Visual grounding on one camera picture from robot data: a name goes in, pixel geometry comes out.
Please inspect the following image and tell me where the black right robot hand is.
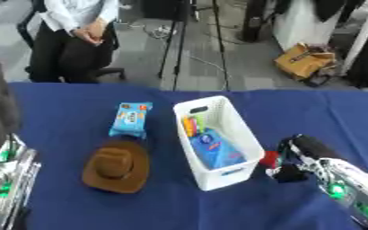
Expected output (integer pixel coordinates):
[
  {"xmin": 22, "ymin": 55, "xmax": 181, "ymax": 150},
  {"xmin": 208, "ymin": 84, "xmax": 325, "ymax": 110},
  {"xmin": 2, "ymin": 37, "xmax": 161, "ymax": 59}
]
[{"xmin": 266, "ymin": 134, "xmax": 346, "ymax": 184}]

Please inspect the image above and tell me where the red small object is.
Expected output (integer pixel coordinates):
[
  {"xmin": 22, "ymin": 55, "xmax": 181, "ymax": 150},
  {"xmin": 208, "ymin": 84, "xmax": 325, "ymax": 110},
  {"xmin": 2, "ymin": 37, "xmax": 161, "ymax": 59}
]
[{"xmin": 258, "ymin": 150, "xmax": 282, "ymax": 169}]

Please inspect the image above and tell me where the white plastic basket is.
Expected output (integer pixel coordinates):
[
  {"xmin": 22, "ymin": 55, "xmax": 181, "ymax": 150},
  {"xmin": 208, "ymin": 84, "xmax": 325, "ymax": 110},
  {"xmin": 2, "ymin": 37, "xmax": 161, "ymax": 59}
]
[{"xmin": 171, "ymin": 95, "xmax": 267, "ymax": 192}]

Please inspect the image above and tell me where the tan bag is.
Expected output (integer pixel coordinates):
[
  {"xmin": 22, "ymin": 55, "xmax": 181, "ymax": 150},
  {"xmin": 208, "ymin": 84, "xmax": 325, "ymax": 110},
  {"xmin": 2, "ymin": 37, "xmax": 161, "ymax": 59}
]
[{"xmin": 273, "ymin": 42, "xmax": 338, "ymax": 82}]

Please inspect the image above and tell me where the blue packet with red print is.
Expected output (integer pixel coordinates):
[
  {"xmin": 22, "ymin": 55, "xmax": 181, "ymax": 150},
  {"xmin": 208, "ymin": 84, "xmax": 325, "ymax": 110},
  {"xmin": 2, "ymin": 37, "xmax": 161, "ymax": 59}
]
[{"xmin": 188, "ymin": 128, "xmax": 247, "ymax": 170}]

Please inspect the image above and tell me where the yellow green tube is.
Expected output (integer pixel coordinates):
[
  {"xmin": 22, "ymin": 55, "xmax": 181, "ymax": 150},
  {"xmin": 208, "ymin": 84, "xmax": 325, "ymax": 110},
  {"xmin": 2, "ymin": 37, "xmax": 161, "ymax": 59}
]
[{"xmin": 191, "ymin": 114, "xmax": 208, "ymax": 135}]

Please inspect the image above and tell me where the white pole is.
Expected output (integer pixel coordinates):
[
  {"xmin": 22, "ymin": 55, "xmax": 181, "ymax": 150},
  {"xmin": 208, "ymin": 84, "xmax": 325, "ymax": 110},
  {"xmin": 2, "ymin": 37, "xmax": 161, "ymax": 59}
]
[{"xmin": 339, "ymin": 0, "xmax": 368, "ymax": 76}]

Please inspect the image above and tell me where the orange tube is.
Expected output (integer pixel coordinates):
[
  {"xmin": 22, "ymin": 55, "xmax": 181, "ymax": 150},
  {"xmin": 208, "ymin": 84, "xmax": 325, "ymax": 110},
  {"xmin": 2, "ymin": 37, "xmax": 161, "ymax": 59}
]
[{"xmin": 180, "ymin": 116, "xmax": 197, "ymax": 137}]

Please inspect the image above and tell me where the black tripod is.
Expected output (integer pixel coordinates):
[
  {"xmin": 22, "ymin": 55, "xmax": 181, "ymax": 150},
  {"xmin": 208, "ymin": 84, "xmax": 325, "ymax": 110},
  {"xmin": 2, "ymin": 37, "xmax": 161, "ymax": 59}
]
[{"xmin": 155, "ymin": 0, "xmax": 232, "ymax": 92}]

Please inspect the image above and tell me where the light blue wipes packet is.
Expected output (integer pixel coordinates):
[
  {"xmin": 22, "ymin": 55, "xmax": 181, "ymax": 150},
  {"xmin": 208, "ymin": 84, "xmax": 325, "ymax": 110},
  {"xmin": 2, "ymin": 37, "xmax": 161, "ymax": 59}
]
[{"xmin": 107, "ymin": 102, "xmax": 154, "ymax": 139}]

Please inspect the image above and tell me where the brown cowboy hat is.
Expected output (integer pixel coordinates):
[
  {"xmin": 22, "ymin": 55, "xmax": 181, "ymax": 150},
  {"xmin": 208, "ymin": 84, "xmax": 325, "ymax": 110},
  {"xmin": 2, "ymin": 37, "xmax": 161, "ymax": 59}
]
[{"xmin": 80, "ymin": 139, "xmax": 152, "ymax": 194}]

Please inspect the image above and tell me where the black office chair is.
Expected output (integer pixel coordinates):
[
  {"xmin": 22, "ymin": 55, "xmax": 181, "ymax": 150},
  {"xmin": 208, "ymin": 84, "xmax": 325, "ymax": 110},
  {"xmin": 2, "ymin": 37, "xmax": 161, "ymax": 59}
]
[{"xmin": 15, "ymin": 0, "xmax": 127, "ymax": 83}]

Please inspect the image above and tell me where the person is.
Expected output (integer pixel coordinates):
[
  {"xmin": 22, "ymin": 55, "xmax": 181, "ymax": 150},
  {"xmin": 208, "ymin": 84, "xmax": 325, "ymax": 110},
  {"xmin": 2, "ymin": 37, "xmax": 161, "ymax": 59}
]
[{"xmin": 27, "ymin": 0, "xmax": 121, "ymax": 84}]

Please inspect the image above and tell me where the white floor cable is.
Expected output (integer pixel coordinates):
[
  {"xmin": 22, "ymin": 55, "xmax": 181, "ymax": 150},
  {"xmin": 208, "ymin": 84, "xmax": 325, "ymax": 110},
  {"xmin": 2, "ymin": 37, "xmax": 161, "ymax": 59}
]
[{"xmin": 147, "ymin": 24, "xmax": 232, "ymax": 92}]

